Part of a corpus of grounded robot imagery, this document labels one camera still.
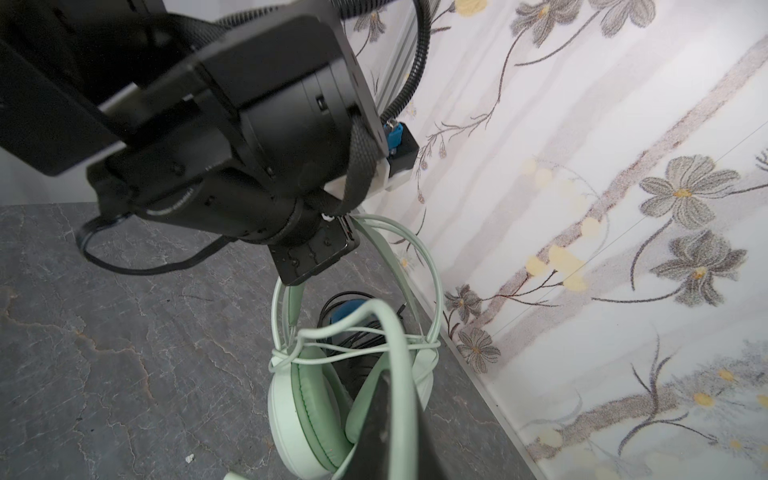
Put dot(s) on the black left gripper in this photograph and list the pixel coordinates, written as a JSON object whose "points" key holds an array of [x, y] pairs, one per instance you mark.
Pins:
{"points": [[332, 240]]}

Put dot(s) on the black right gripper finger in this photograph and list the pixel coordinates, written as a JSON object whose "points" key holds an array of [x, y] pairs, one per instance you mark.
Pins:
{"points": [[395, 442]]}

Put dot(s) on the black blue headphones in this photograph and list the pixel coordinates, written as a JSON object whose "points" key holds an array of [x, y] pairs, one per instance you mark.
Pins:
{"points": [[352, 372]]}

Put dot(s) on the mint green headphones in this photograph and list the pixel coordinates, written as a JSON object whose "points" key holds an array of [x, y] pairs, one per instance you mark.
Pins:
{"points": [[314, 422]]}

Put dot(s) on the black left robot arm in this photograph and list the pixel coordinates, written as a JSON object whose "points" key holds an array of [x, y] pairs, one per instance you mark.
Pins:
{"points": [[257, 127]]}

